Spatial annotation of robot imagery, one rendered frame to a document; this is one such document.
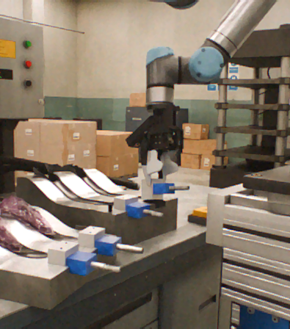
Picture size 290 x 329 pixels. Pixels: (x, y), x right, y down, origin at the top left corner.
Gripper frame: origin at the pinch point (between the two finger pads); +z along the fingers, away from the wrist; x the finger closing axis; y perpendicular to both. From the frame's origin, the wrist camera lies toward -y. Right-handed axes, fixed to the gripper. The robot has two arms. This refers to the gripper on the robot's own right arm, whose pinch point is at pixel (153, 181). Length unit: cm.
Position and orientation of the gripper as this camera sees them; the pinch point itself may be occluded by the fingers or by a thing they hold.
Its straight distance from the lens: 112.8
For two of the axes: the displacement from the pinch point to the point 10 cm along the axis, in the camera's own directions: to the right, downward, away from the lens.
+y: 7.9, -0.4, -6.1
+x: 6.2, 0.5, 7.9
